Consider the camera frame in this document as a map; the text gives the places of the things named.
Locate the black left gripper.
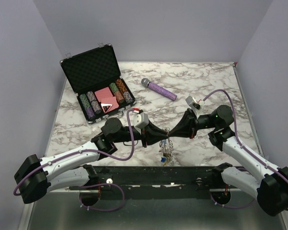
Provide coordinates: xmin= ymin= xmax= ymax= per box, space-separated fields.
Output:
xmin=113 ymin=119 xmax=169 ymax=148

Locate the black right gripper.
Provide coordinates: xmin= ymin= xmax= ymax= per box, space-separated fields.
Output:
xmin=168 ymin=108 xmax=218 ymax=139

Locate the round metal key ring disc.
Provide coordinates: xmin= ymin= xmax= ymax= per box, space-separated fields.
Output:
xmin=159 ymin=137 xmax=174 ymax=166

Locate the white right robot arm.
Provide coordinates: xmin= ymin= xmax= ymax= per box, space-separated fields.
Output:
xmin=168 ymin=105 xmax=288 ymax=216

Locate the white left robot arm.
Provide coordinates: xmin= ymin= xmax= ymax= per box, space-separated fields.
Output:
xmin=13 ymin=115 xmax=168 ymax=204

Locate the purple glitter microphone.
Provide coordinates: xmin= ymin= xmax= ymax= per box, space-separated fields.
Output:
xmin=141 ymin=78 xmax=177 ymax=101

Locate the all in triangle button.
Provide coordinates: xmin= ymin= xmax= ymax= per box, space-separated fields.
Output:
xmin=101 ymin=103 xmax=113 ymax=113

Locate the red playing card deck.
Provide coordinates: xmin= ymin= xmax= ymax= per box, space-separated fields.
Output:
xmin=95 ymin=87 xmax=119 ymax=112

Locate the black poker chip case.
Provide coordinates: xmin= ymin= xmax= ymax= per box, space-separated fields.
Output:
xmin=60 ymin=44 xmax=136 ymax=124

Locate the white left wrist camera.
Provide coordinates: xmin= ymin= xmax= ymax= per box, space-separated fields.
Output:
xmin=133 ymin=108 xmax=149 ymax=133

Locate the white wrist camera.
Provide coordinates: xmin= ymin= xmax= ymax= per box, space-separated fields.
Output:
xmin=185 ymin=96 xmax=205 ymax=118
xmin=133 ymin=108 xmax=149 ymax=133

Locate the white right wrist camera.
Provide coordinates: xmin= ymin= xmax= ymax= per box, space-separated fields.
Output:
xmin=185 ymin=96 xmax=205 ymax=118

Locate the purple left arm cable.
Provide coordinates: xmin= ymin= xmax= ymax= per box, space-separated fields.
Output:
xmin=13 ymin=109 xmax=136 ymax=212

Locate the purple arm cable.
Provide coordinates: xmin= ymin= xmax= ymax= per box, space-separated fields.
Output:
xmin=13 ymin=109 xmax=136 ymax=212
xmin=203 ymin=89 xmax=288 ymax=211

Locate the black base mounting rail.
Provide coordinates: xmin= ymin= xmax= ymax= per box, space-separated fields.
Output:
xmin=70 ymin=166 xmax=232 ymax=204

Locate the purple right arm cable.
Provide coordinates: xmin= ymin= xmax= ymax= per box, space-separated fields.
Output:
xmin=203 ymin=89 xmax=288 ymax=211

